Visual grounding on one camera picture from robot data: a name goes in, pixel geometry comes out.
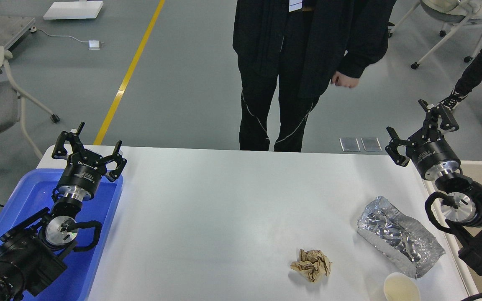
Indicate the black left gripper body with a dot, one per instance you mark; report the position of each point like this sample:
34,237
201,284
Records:
81,177

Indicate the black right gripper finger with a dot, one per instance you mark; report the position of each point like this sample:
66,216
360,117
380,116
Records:
392,146
439,120

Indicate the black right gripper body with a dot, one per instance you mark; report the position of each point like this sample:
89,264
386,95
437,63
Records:
434,159

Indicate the white paper cup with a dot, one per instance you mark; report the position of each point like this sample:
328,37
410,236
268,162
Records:
399,287

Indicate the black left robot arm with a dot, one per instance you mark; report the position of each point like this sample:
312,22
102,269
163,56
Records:
32,252

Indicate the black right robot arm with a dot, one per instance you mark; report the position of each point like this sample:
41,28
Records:
455,203

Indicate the right metal floor plate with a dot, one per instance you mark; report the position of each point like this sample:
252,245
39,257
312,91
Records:
371,144

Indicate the metal floor plate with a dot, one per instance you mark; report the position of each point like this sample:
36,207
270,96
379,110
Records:
371,144
349,144

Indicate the left metal floor plate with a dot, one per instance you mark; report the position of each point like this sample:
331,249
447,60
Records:
349,144

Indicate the silver foil bag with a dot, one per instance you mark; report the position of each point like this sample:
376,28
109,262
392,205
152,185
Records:
403,240

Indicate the white office chair right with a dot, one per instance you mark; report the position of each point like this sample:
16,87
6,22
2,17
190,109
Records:
454,16

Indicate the grey platform cart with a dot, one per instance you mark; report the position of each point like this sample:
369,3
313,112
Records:
13,29

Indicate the crumpled brown paper ball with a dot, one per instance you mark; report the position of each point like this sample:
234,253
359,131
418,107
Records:
313,265

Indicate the person in black clothes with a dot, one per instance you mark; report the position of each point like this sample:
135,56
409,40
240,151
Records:
297,48

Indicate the white flat board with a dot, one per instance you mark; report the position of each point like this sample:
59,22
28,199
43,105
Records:
74,10

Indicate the white power adapter with cable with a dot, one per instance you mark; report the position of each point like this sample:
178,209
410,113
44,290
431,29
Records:
91,44

